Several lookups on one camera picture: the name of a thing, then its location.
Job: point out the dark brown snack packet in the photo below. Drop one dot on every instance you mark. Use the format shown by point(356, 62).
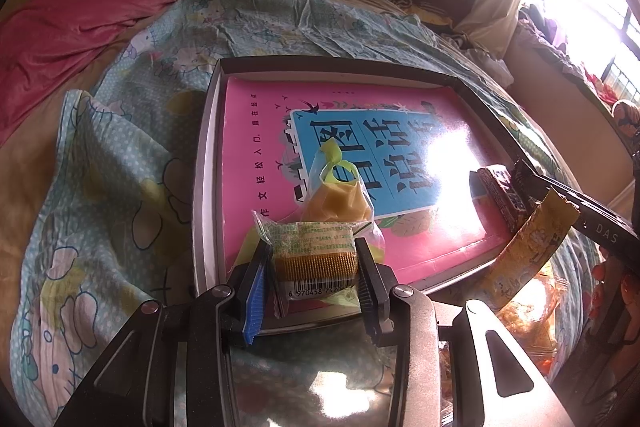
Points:
point(500, 192)

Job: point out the window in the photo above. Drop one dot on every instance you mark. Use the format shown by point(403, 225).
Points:
point(625, 57)

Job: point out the clear golden pastry packet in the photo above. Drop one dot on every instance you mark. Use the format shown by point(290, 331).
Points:
point(525, 317)

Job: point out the pink picture book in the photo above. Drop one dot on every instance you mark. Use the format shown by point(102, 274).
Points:
point(260, 157)

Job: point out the orange plush toy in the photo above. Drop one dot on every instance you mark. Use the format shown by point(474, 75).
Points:
point(627, 117)

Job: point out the clear brown cake packet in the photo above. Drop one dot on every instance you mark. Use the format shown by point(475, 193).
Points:
point(315, 257)

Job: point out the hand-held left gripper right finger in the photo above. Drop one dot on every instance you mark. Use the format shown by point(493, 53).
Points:
point(367, 292)

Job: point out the dark shallow cardboard box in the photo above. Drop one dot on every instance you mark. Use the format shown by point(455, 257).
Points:
point(210, 157)

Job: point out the white crumpled cloth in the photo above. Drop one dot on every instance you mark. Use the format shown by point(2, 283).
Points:
point(492, 67)

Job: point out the blue cartoon printed blanket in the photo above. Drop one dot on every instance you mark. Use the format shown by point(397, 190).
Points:
point(100, 207)

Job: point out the clothes on windowsill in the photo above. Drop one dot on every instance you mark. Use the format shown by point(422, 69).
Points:
point(550, 32)

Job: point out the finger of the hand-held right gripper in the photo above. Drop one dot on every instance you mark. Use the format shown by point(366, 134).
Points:
point(600, 227)

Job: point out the person's right hand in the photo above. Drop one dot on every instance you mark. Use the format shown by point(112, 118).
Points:
point(607, 287)

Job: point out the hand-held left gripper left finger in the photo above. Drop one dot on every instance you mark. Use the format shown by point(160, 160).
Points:
point(255, 302)

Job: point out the pink pillow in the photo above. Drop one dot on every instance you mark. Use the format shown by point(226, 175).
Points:
point(75, 17)

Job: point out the long yellow brown snack packet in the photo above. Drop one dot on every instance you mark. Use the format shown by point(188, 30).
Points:
point(530, 252)

